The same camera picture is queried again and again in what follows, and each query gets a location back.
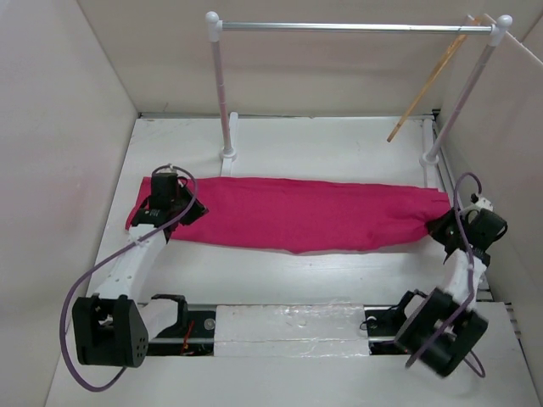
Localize wooden clothes hanger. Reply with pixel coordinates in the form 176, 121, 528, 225
386, 16, 484, 143

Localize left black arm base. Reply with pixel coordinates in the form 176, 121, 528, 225
148, 309, 216, 357

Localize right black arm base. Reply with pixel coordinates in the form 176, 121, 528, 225
359, 306, 406, 356

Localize purple cable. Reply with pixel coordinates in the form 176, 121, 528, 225
405, 171, 487, 378
62, 165, 201, 392

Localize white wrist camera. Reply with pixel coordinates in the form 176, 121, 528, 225
158, 164, 178, 176
466, 193, 494, 212

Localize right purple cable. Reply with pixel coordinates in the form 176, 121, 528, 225
405, 171, 487, 378

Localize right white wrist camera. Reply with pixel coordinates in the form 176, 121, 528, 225
466, 193, 494, 212

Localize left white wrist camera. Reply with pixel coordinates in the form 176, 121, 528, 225
158, 164, 178, 176

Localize pink trousers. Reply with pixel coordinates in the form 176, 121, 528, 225
123, 176, 451, 256

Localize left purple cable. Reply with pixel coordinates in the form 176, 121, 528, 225
62, 165, 201, 392

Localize white metal clothes rack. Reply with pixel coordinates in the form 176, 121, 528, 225
205, 11, 513, 187

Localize aluminium table edge rail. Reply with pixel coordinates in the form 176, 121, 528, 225
138, 110, 440, 120

